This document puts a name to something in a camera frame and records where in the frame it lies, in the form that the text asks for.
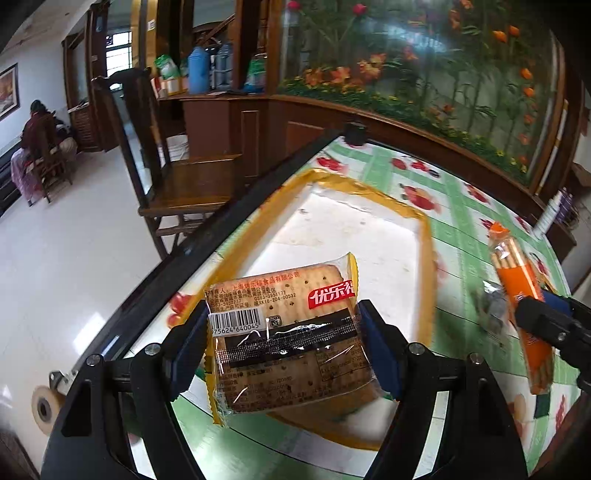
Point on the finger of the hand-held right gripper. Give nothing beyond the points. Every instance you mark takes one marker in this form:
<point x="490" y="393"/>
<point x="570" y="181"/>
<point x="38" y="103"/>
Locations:
<point x="545" y="323"/>
<point x="556" y="302"/>

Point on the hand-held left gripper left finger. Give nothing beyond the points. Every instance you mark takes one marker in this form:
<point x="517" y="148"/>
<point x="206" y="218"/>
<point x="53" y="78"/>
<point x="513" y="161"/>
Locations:
<point x="189" y="350"/>

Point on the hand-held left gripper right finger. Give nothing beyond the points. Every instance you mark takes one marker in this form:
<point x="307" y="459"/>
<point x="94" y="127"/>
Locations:
<point x="376" y="346"/>

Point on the orange biscuit stick packet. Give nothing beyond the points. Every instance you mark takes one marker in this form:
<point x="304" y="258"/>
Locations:
<point x="521" y="272"/>

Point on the clear yellow-edged cracker packet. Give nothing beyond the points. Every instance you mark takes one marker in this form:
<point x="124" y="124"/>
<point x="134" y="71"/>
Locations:
<point x="286" y="295"/>

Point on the yellow rimmed tray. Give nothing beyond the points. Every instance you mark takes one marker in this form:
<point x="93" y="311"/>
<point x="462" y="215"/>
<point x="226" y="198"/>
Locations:
<point x="351" y="230"/>

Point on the small grey wrapped snack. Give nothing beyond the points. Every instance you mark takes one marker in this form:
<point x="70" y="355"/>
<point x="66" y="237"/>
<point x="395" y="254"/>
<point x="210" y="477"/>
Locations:
<point x="491" y="309"/>

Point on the white spray bottle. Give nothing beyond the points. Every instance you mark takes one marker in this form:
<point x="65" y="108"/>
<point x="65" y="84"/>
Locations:
<point x="547" y="217"/>

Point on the purple striped container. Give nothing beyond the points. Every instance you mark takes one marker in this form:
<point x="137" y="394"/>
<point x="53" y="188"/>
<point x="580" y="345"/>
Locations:
<point x="567" y="205"/>

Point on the fruit print tablecloth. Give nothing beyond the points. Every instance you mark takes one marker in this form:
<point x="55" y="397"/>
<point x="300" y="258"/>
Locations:
<point x="461" y="221"/>

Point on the tape roll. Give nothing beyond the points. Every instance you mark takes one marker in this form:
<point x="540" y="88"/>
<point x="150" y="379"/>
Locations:
<point x="44" y="408"/>

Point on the dark wooden chair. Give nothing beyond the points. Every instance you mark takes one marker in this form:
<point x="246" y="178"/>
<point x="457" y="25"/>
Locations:
<point x="194" y="182"/>

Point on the small white bucket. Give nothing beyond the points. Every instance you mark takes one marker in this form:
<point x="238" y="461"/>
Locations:
<point x="178" y="148"/>

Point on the wooden cabinet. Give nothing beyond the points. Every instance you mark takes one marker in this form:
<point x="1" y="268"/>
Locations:
<point x="258" y="124"/>

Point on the wooden slat-back chair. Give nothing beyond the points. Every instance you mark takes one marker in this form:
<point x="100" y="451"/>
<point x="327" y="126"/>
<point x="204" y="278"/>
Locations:
<point x="46" y="161"/>

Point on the flower print glass panel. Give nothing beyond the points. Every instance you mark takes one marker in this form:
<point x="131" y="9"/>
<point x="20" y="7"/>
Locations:
<point x="415" y="69"/>

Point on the wooden door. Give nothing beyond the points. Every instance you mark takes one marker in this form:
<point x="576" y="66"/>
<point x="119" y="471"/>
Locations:
<point x="92" y="92"/>

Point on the green and white packet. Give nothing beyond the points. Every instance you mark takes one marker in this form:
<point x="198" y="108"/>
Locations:
<point x="256" y="74"/>
<point x="167" y="74"/>

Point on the blue plastic bottle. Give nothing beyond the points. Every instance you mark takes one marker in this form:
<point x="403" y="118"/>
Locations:
<point x="198" y="69"/>

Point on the framed wall picture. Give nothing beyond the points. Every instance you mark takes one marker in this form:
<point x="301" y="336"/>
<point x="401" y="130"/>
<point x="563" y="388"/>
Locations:
<point x="8" y="92"/>

